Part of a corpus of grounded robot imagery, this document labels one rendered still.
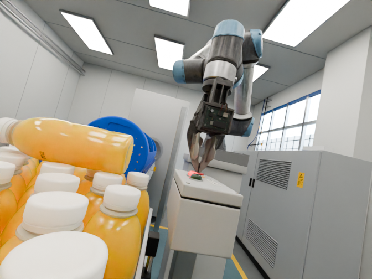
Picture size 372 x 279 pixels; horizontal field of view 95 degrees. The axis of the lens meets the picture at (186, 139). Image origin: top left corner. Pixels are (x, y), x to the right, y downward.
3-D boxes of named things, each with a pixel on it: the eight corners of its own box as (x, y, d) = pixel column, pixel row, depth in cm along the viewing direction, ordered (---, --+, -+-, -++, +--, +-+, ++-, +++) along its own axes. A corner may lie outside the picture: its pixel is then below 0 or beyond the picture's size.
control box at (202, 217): (202, 212, 46) (210, 175, 47) (231, 260, 26) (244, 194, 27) (166, 206, 45) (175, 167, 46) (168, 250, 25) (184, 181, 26)
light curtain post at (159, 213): (154, 248, 199) (186, 108, 213) (154, 251, 193) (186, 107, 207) (149, 247, 198) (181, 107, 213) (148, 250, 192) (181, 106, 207)
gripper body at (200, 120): (195, 128, 35) (207, 72, 36) (189, 132, 43) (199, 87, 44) (230, 137, 36) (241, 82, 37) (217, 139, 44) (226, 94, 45)
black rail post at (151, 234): (150, 272, 34) (160, 231, 35) (149, 284, 31) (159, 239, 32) (139, 270, 34) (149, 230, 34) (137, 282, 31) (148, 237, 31)
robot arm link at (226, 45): (247, 40, 45) (246, 13, 38) (238, 79, 44) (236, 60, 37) (217, 41, 48) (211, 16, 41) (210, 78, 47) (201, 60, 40)
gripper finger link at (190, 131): (184, 148, 40) (191, 112, 41) (182, 148, 42) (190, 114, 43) (202, 152, 41) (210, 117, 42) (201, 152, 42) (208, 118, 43)
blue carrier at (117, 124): (151, 169, 155) (160, 139, 157) (135, 195, 68) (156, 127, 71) (119, 160, 152) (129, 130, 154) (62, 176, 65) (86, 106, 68)
